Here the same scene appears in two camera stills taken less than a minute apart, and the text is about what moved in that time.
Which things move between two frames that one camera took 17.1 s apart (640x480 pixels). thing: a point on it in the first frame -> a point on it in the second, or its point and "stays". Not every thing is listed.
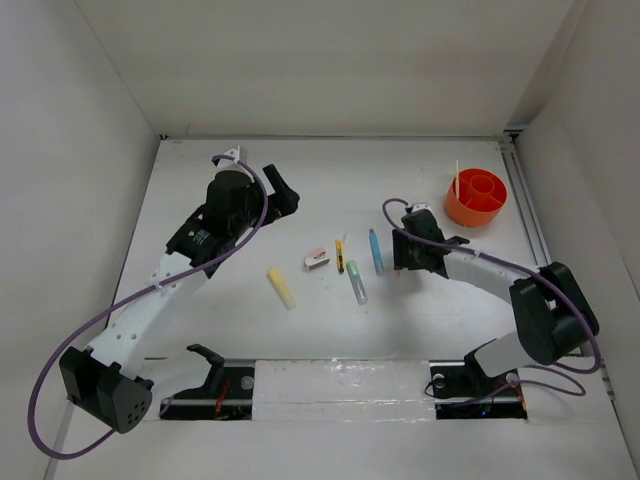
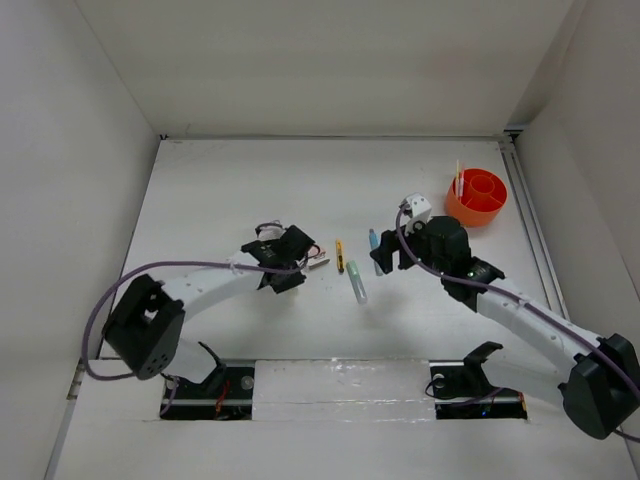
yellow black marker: (339, 256) stays
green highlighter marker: (357, 282) stays
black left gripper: (282, 202) -> (294, 280)
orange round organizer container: (481, 195) stays
